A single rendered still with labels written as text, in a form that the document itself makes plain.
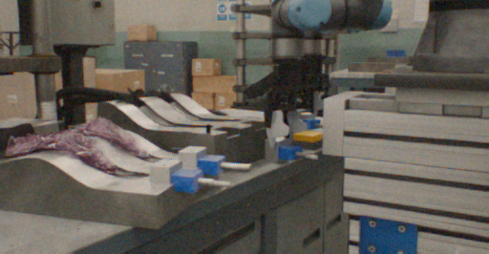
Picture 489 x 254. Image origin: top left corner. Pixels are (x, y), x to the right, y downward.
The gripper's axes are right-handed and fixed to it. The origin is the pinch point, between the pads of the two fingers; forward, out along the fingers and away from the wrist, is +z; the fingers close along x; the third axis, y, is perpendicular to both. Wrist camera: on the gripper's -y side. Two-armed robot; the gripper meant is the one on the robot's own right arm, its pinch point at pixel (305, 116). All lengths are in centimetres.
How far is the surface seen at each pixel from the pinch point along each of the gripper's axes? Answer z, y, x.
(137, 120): -5, 13, -60
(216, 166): -1, 47, -56
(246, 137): -1.8, 29.5, -39.2
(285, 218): 22.4, 23.3, -23.8
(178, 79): 37, -624, 212
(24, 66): -16, -36, -78
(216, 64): 11, -587, 265
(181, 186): 0, 53, -65
